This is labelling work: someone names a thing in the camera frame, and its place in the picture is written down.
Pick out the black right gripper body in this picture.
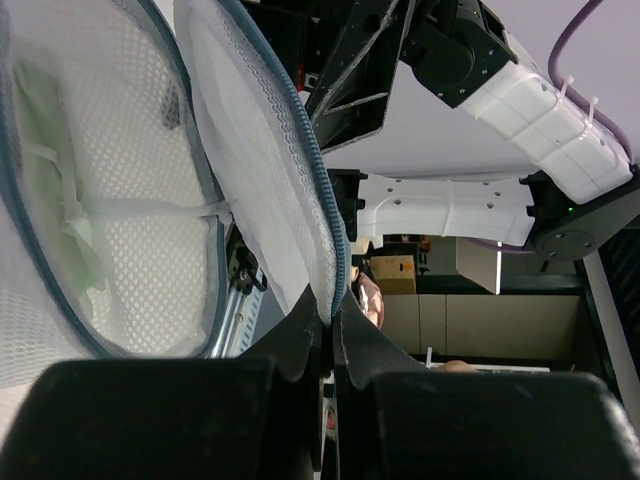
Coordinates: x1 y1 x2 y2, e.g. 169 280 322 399
249 1 518 108

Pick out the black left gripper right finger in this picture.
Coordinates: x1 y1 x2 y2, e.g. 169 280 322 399
332 295 639 479

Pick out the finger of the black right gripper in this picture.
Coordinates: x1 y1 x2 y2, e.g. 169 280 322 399
306 1 415 150

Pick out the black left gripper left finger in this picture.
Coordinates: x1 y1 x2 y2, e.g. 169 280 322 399
8 290 324 479

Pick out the white mesh laundry bag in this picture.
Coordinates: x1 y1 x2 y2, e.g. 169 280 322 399
0 0 351 391

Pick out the pale green bra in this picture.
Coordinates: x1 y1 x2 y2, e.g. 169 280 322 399
14 61 106 296

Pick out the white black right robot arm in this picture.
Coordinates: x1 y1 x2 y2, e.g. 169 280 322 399
247 1 639 261

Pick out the brown cardboard box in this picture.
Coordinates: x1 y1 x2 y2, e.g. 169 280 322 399
370 255 417 295

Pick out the aluminium rail frame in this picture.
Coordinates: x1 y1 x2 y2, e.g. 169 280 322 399
210 225 268 359

